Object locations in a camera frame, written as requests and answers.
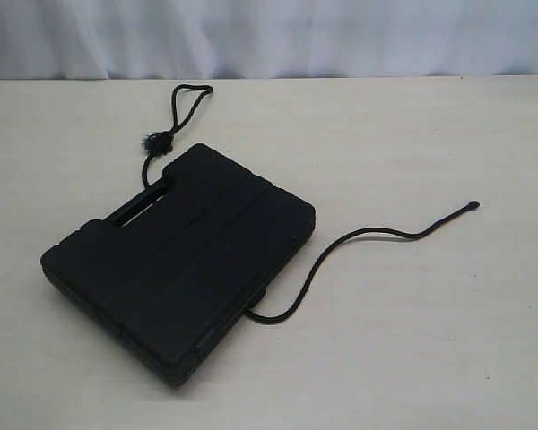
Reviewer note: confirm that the black plastic tool case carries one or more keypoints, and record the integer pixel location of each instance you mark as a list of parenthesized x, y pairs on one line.
[(170, 272)]

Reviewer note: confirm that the white backdrop curtain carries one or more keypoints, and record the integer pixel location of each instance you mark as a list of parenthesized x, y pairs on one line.
[(98, 40)]

